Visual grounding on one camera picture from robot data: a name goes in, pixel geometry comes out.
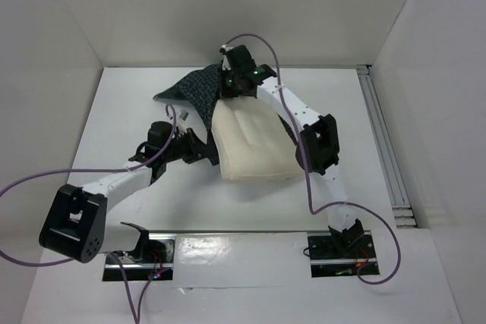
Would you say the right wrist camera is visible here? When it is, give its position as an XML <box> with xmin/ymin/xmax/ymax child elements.
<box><xmin>219</xmin><ymin>45</ymin><xmax>233</xmax><ymax>71</ymax></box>

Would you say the dark checked pillowcase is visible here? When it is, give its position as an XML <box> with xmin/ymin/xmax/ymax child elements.
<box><xmin>152</xmin><ymin>64</ymin><xmax>301</xmax><ymax>168</ymax></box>

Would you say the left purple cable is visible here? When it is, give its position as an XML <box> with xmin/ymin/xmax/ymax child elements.
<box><xmin>0</xmin><ymin>103</ymin><xmax>179</xmax><ymax>323</ymax></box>

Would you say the cream pillow with bear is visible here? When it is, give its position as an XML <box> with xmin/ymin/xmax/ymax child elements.
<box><xmin>211</xmin><ymin>96</ymin><xmax>301</xmax><ymax>182</ymax></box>

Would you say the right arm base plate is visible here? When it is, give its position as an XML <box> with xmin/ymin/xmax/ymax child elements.
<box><xmin>302</xmin><ymin>231</ymin><xmax>380</xmax><ymax>278</ymax></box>

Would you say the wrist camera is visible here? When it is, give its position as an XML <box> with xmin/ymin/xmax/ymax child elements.
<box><xmin>177</xmin><ymin>109</ymin><xmax>190</xmax><ymax>123</ymax></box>
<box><xmin>219</xmin><ymin>45</ymin><xmax>233</xmax><ymax>71</ymax></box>

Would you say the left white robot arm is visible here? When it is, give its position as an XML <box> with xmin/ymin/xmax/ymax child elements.
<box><xmin>39</xmin><ymin>121</ymin><xmax>217</xmax><ymax>263</ymax></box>

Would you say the aluminium rail frame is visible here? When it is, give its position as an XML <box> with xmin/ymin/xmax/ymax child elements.
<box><xmin>356</xmin><ymin>65</ymin><xmax>418</xmax><ymax>229</ymax></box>

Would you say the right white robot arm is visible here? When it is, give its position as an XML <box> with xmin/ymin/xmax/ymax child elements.
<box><xmin>219</xmin><ymin>45</ymin><xmax>347</xmax><ymax>203</ymax></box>

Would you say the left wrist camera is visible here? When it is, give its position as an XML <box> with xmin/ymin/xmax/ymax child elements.
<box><xmin>177</xmin><ymin>109</ymin><xmax>190</xmax><ymax>123</ymax></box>

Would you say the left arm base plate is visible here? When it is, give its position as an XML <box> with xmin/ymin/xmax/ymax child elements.
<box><xmin>103</xmin><ymin>232</ymin><xmax>176</xmax><ymax>282</ymax></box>

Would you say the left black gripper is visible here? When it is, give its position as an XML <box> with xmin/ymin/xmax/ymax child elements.
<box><xmin>163</xmin><ymin>128</ymin><xmax>216</xmax><ymax>165</ymax></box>

